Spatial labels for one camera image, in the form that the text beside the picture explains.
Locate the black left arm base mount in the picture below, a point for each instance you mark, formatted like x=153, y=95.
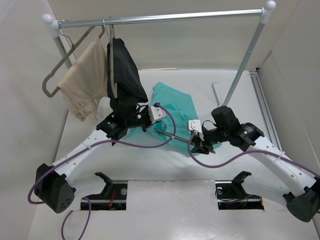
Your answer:
x=113, y=196

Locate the grey hanger with beige shirt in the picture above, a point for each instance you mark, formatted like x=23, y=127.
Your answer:
x=65, y=60

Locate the beige shirt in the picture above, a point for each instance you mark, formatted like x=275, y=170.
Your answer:
x=85, y=83

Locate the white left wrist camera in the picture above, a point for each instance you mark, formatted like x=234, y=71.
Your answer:
x=156, y=114

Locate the metal clothes rack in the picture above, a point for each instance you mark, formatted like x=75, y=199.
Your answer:
x=54, y=26

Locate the grey clothes hanger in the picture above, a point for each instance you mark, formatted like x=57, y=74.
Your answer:
x=178, y=138

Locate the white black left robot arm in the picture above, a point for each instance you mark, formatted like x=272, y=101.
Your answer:
x=54, y=184

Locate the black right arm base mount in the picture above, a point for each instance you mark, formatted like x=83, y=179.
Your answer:
x=231, y=195

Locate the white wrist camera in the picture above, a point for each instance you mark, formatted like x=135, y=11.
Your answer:
x=195, y=126
x=156, y=114

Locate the grey hanger with black shirt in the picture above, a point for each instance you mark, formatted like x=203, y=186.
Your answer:
x=112, y=62

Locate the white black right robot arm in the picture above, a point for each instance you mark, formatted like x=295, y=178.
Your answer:
x=299, y=186

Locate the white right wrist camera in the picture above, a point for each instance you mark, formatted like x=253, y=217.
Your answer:
x=195, y=126

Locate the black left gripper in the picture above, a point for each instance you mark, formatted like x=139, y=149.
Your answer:
x=145, y=110

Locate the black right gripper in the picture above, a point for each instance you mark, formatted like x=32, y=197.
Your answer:
x=200, y=149

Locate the teal t shirt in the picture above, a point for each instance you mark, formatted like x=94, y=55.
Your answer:
x=180, y=105

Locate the black shirt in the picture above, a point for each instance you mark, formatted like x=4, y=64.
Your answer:
x=126, y=75

